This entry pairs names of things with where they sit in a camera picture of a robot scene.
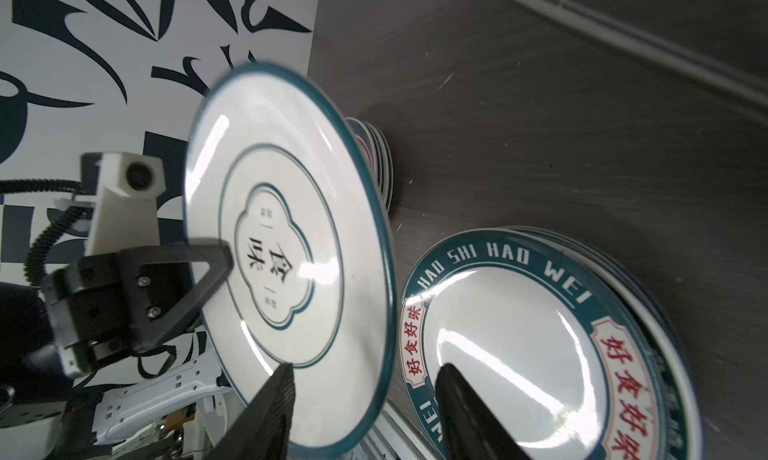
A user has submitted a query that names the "wire dish rack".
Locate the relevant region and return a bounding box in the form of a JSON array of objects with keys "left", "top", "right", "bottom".
[{"left": 511, "top": 0, "right": 767, "bottom": 110}]

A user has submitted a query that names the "white plate green lettering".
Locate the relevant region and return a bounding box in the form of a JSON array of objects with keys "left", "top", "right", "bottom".
[{"left": 400, "top": 226, "right": 669, "bottom": 459}]

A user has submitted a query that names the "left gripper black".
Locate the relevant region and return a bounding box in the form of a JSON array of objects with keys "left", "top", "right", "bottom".
[{"left": 40, "top": 242, "right": 233, "bottom": 379}]

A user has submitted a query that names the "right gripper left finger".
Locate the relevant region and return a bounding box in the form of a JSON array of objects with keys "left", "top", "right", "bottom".
[{"left": 206, "top": 364, "right": 296, "bottom": 460}]

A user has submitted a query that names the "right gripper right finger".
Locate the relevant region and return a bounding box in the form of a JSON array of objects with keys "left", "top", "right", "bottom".
[{"left": 435, "top": 363, "right": 530, "bottom": 460}]

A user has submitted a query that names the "white plate green rim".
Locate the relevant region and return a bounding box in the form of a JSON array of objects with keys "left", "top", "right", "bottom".
[{"left": 510, "top": 225, "right": 704, "bottom": 459}]

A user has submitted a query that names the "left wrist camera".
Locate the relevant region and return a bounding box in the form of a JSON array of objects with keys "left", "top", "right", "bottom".
[{"left": 84, "top": 152, "right": 166, "bottom": 256}]

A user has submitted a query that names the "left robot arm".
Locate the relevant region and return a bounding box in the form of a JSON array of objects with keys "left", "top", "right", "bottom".
[{"left": 1, "top": 243, "right": 233, "bottom": 458}]

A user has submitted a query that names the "white plate red green band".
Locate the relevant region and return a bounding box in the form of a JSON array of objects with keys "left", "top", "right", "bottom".
[{"left": 346, "top": 117, "right": 394, "bottom": 211}]

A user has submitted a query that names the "black corrugated cable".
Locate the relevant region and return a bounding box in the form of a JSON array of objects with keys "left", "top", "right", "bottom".
[{"left": 0, "top": 177, "right": 91, "bottom": 287}]

